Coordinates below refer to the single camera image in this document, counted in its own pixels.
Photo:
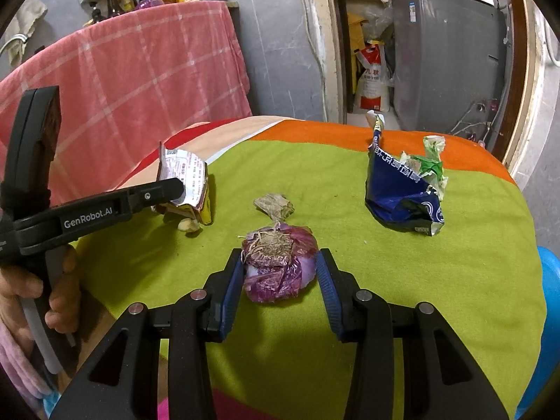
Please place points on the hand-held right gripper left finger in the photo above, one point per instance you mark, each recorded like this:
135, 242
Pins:
232, 293

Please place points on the white red rice bag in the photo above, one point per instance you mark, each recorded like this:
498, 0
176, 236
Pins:
372, 83

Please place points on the metal faucet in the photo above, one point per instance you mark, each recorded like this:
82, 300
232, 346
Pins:
13, 40

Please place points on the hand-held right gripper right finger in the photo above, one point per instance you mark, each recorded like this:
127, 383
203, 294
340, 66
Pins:
330, 293

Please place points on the wooden door frame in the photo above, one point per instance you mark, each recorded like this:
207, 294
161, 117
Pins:
326, 52

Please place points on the pink checked cloth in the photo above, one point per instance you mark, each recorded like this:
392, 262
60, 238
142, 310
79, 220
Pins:
131, 74

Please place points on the whole purple onion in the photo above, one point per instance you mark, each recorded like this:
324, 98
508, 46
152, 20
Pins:
149, 3

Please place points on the dry onion skin scrap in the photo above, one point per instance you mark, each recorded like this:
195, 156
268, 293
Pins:
273, 205

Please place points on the dried flower twigs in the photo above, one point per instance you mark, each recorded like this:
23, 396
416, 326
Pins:
477, 120

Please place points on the dark bottle with white label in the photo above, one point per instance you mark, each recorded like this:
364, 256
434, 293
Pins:
97, 13

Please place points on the yellow bag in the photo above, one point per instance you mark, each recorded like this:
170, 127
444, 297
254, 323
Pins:
358, 30

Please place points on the garlic clove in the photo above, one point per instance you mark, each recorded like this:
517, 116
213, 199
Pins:
189, 226

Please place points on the silver yellow wrapper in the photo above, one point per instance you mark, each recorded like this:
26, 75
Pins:
192, 170

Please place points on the person's left hand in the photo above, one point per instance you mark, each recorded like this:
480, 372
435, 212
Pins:
63, 302

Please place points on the beige towel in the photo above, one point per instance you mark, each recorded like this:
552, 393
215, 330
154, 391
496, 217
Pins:
26, 17

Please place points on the green white wrapper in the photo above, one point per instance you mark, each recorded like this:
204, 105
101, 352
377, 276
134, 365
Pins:
431, 166

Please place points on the grey washing machine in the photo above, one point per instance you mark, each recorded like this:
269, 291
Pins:
446, 52

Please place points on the purple onion half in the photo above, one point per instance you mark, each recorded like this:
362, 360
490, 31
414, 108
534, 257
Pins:
280, 267

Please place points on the blue plastic basin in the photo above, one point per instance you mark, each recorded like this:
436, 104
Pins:
547, 315

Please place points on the colourful patchwork blanket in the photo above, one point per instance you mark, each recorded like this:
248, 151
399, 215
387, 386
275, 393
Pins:
284, 358

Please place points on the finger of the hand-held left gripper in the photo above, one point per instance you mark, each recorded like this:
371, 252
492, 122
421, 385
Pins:
157, 192

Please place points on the blue snack bag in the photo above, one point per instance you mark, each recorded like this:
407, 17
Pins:
393, 192

